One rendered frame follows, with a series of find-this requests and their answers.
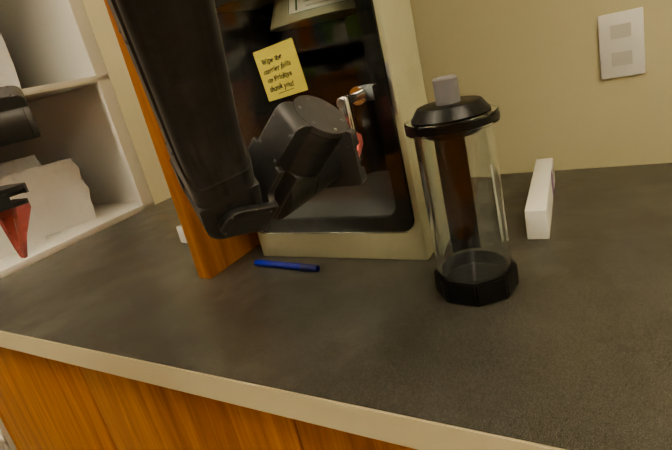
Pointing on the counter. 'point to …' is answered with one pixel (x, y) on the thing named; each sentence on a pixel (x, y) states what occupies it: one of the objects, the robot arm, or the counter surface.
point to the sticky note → (280, 70)
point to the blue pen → (287, 265)
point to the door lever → (351, 104)
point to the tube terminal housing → (317, 244)
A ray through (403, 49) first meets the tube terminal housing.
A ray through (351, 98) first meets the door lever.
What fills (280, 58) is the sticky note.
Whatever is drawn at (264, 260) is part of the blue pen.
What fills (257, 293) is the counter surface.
